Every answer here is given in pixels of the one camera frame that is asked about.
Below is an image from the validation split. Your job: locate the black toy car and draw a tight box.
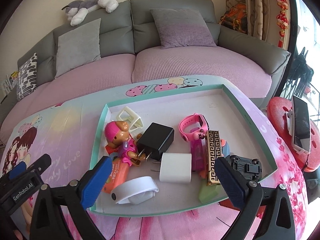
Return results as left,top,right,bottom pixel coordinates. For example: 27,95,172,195
226,155,262,181

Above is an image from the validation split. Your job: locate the white smart watch band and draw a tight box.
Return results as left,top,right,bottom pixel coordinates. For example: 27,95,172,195
111,176,159,205

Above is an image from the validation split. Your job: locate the gold patterned lighter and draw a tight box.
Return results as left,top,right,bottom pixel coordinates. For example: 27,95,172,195
206,130,222,186

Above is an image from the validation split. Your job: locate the pink smart watch band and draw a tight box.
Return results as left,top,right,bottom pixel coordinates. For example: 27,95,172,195
178,113,209,142

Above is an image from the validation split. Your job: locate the black USB wall charger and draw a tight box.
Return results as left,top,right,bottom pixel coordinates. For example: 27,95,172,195
137,122,174,161

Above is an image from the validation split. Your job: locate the orange toy card pack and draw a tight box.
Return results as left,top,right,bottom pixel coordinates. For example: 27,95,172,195
102,157,132,194

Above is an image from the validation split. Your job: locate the pink-haired brown doll toy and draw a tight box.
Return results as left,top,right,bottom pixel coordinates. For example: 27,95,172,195
104,121,146,166

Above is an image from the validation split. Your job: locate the black white patterned pillow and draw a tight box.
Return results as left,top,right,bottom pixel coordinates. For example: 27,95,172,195
16,52,37,101

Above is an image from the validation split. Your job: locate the smartphone in white holder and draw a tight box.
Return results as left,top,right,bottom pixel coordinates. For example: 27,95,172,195
289,95,311,155

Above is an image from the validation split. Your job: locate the purple pink mini fan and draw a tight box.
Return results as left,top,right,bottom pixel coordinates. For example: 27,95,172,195
190,139,204,172

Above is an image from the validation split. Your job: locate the red plastic stool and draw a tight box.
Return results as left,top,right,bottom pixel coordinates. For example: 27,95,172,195
267,97,320,172

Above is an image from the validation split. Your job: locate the cream plastic phone stand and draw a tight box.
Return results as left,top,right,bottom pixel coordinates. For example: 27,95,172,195
116,106,144,132

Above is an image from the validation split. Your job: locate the teal shallow cardboard tray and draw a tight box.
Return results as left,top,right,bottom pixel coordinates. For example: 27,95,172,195
91,85,277,217

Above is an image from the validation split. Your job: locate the black folding chair outside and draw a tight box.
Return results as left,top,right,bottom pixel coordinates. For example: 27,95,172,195
282,47,314,100

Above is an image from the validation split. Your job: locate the light grey throw pillow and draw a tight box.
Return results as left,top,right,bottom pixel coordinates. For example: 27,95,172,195
55,19,101,77

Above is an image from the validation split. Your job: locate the pink sofa seat cover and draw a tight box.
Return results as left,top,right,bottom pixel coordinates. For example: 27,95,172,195
1,47,272,143

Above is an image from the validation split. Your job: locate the grey white plush husky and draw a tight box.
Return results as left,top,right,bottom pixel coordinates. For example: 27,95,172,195
61,0,119,27

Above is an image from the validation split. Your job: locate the red chinese knot decoration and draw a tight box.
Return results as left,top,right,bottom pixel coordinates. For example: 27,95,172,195
276,0,290,49

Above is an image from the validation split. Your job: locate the orange patterned bag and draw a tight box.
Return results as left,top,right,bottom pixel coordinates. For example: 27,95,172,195
219,3,248,34

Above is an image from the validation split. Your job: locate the purple grey throw pillow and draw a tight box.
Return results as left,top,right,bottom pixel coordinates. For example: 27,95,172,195
150,8,216,49

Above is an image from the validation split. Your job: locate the beige patterned curtain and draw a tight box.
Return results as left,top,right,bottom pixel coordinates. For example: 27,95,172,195
226,0,270,41

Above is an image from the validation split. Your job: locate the white USB wall charger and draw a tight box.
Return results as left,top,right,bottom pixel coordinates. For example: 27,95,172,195
151,153,192,184

